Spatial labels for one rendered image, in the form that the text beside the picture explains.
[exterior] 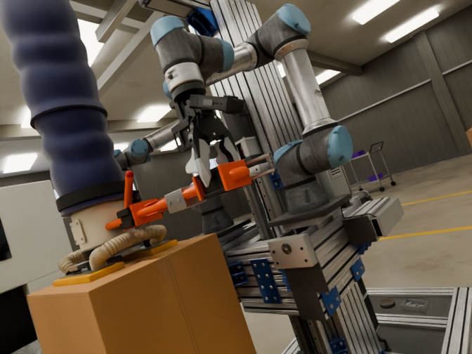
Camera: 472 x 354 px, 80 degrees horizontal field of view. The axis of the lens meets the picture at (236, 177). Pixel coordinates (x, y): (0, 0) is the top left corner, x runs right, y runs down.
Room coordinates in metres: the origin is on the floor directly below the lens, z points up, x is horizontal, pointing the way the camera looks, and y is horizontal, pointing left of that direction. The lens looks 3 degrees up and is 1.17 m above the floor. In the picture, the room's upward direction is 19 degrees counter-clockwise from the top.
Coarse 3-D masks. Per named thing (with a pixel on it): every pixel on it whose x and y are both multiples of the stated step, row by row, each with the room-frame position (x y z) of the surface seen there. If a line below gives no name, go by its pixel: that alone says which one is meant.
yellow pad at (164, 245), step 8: (144, 240) 0.97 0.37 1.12; (168, 240) 0.95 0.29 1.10; (176, 240) 0.95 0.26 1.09; (144, 248) 0.96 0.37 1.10; (152, 248) 0.90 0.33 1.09; (160, 248) 0.90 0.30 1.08; (168, 248) 0.92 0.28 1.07; (128, 256) 0.98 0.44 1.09; (136, 256) 0.95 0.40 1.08; (144, 256) 0.92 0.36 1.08
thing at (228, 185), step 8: (240, 160) 0.55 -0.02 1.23; (216, 168) 0.52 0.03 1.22; (224, 168) 0.51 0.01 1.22; (232, 168) 0.53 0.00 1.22; (216, 176) 0.53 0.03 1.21; (224, 176) 0.50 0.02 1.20; (248, 176) 0.55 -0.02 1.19; (200, 184) 0.56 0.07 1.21; (216, 184) 0.53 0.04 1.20; (224, 184) 0.50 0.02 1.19; (232, 184) 0.51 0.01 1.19; (240, 184) 0.53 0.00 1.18; (248, 184) 0.55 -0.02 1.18; (200, 192) 0.55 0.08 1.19; (208, 192) 0.55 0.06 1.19; (216, 192) 0.53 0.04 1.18; (224, 192) 0.56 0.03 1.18; (200, 200) 0.55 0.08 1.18
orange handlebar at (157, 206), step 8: (240, 168) 0.52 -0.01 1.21; (232, 176) 0.51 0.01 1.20; (240, 176) 0.52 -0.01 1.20; (184, 192) 0.60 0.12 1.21; (192, 192) 0.58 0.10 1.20; (160, 200) 0.67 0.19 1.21; (144, 208) 0.72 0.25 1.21; (152, 208) 0.69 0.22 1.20; (160, 208) 0.67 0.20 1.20; (112, 224) 0.84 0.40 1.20
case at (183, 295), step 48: (192, 240) 0.90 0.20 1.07; (48, 288) 0.97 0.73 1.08; (96, 288) 0.62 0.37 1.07; (144, 288) 0.69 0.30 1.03; (192, 288) 0.79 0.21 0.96; (48, 336) 0.89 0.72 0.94; (96, 336) 0.62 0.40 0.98; (144, 336) 0.67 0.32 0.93; (192, 336) 0.76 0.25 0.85; (240, 336) 0.87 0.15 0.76
